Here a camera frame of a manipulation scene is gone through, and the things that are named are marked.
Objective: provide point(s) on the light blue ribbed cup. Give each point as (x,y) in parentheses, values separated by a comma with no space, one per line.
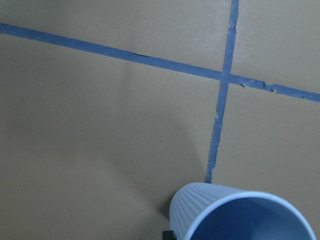
(204,211)

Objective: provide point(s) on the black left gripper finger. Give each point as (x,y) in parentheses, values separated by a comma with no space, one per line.
(168,235)

